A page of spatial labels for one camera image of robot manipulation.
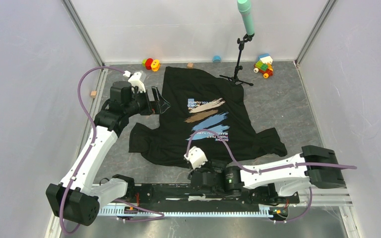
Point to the black printed t-shirt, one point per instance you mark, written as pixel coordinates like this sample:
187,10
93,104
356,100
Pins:
206,112

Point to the colourful toy block train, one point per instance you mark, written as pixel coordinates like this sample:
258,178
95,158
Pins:
264,65

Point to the white toothed cable rail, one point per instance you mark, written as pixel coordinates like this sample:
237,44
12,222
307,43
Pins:
122,210

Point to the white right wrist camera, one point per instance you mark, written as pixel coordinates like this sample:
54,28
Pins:
196,158

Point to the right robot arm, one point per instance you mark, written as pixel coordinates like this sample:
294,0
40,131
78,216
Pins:
314,166

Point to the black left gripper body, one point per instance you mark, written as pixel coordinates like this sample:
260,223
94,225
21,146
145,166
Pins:
141,103

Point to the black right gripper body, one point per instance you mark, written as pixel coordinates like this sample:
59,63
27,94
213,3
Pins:
207,167

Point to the mint green microphone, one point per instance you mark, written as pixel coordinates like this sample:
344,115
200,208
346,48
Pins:
244,8

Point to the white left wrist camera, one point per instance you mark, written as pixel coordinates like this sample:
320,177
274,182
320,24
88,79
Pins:
136,80

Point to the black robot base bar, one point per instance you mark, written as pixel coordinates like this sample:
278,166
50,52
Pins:
181,197

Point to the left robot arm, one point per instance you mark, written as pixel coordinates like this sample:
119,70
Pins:
75,198

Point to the blue arch block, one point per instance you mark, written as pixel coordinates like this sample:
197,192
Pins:
216,59

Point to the black microphone tripod stand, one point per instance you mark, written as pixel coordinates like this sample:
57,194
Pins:
241,45

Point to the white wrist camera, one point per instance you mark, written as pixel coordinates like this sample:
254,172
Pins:
196,158
136,80

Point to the red yellow green stacking toy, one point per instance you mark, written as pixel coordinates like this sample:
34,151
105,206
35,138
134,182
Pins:
151,64

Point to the wooden cube on rail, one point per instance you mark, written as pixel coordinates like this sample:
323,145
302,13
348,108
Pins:
93,94

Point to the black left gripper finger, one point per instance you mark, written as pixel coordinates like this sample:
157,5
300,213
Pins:
160,107
157,95

